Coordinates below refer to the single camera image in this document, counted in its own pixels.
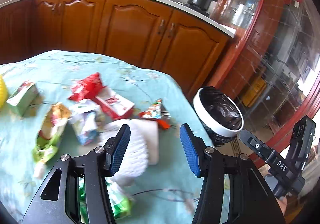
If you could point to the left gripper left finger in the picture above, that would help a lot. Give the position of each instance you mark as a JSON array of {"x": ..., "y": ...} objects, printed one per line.
[{"x": 115, "y": 149}]

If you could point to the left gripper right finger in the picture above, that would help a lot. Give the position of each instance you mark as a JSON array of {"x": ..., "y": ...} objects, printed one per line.
[{"x": 194, "y": 151}]

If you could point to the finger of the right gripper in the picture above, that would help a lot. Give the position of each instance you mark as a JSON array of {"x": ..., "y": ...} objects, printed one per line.
[{"x": 268, "y": 155}]

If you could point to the white paper wrapper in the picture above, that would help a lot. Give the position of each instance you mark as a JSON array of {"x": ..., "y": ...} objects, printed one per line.
[{"x": 87, "y": 120}]

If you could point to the white trash bin black bag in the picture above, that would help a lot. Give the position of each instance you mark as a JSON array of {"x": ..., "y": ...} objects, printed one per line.
[{"x": 219, "y": 115}]

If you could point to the wooden lower kitchen cabinets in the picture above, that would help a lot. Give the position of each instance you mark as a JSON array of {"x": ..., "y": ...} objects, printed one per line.
[{"x": 146, "y": 33}]

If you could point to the white foam fruit net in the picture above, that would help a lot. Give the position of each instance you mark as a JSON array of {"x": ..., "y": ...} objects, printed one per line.
[{"x": 142, "y": 150}]

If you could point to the red white milk carton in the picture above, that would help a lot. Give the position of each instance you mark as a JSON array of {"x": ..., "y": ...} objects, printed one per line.
[{"x": 113, "y": 104}]

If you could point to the orange cartoon snack packet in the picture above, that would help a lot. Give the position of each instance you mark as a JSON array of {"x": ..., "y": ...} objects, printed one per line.
[{"x": 157, "y": 112}]

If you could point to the green foil snack bag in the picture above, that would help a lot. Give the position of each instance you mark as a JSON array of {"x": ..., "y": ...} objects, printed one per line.
[{"x": 120, "y": 203}]

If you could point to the yellow green drink pouch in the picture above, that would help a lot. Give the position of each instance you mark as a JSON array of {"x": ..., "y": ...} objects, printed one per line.
[{"x": 49, "y": 137}]

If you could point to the red snack bag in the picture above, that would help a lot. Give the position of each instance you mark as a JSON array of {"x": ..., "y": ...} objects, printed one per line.
[{"x": 86, "y": 88}]

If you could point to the red framed glass door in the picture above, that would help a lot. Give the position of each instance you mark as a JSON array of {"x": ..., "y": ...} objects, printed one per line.
[{"x": 270, "y": 69}]

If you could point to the green drink carton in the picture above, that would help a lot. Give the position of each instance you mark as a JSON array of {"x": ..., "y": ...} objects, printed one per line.
[{"x": 22, "y": 97}]

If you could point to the yellow foam fruit net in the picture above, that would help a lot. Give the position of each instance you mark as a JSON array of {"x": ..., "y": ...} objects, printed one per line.
[{"x": 3, "y": 92}]

